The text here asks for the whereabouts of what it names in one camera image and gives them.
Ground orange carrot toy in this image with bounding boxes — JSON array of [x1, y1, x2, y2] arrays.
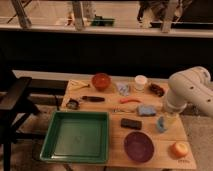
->
[[119, 98, 141, 104]]

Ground clear plastic bag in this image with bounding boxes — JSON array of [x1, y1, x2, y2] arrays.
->
[[116, 82, 130, 96]]

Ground green plastic tray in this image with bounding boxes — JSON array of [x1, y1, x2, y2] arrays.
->
[[40, 111, 109, 164]]

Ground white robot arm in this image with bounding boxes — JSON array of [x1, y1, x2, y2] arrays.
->
[[163, 66, 213, 118]]

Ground blue sponge cloth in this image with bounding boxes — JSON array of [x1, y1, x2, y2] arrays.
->
[[137, 105, 156, 116]]

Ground red bowl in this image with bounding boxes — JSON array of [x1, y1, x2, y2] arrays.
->
[[92, 73, 111, 91]]

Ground black chair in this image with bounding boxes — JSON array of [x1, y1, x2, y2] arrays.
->
[[0, 77, 45, 171]]

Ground light blue cup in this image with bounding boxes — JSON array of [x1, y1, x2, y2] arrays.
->
[[156, 116, 168, 133]]

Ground dark brown pastry toy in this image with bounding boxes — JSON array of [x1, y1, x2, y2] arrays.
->
[[149, 83, 165, 97]]

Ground small black metal clip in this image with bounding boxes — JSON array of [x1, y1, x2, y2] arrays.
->
[[66, 98, 80, 110]]

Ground silver spoon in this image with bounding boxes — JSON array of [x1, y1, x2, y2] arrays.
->
[[112, 108, 134, 113]]

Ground white cup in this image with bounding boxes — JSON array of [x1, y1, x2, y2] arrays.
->
[[134, 75, 148, 91]]

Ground black eraser block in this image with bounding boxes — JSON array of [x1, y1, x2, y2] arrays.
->
[[121, 118, 142, 130]]

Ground orange apple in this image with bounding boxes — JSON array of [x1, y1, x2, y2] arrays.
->
[[170, 142, 189, 158]]

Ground yellow banana toy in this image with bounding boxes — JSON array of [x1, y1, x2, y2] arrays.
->
[[69, 80, 89, 90]]

